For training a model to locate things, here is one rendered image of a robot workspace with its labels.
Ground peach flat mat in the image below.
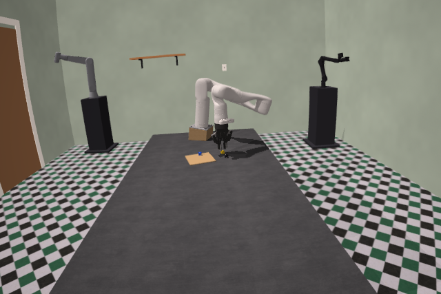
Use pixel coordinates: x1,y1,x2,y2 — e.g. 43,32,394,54
185,152,216,165

